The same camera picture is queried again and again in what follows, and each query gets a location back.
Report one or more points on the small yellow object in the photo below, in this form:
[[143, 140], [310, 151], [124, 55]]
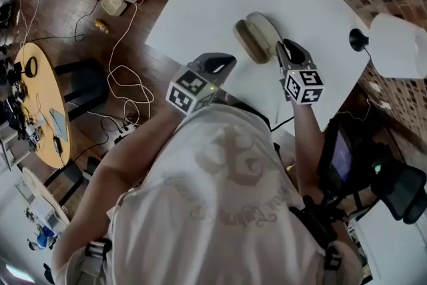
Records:
[[101, 26]]

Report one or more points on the white power strip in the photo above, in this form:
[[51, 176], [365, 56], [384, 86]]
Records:
[[125, 133]]

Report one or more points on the black monitor screen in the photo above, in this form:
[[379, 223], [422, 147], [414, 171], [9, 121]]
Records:
[[340, 157]]

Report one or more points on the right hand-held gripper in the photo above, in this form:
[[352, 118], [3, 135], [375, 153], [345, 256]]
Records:
[[303, 86]]

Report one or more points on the grey cloth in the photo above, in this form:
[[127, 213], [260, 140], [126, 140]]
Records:
[[58, 123]]

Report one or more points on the black power adapter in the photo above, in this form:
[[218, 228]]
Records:
[[57, 144]]

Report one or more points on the white shade table lamp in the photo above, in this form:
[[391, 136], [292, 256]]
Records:
[[397, 43]]

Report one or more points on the white cabinet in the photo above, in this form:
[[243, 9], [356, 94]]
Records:
[[393, 250]]

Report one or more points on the black electronics clutter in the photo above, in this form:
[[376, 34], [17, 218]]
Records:
[[20, 113]]

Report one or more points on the beige oval case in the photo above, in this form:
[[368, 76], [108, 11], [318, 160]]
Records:
[[255, 35]]

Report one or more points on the round wooden table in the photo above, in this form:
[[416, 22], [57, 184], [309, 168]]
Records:
[[43, 100]]

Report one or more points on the white wall socket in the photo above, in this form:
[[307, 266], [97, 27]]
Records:
[[386, 104], [374, 86]]

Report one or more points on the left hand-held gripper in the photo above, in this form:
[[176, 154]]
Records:
[[190, 90]]

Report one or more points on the black chest rig mount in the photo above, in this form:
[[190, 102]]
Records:
[[317, 223]]

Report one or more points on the small green object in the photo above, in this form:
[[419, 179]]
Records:
[[377, 167]]

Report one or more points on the person's white t-shirt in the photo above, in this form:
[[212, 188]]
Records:
[[217, 203]]

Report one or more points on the white square box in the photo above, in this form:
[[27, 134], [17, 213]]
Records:
[[113, 3]]

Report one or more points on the person's right forearm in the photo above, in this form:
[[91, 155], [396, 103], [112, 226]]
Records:
[[307, 143]]

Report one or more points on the person's left forearm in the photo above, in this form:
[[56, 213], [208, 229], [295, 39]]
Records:
[[133, 150]]

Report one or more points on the black mesh office chair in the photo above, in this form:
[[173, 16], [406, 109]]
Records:
[[407, 190]]

